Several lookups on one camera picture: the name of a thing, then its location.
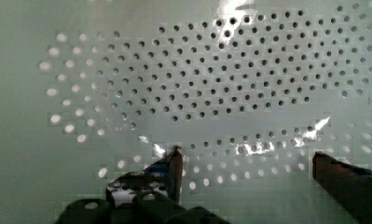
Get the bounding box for green oval strainer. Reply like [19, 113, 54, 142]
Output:
[0, 0, 372, 224]

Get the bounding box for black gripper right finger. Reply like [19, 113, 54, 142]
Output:
[312, 151, 372, 224]

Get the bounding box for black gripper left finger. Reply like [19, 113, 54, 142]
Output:
[105, 146, 183, 205]

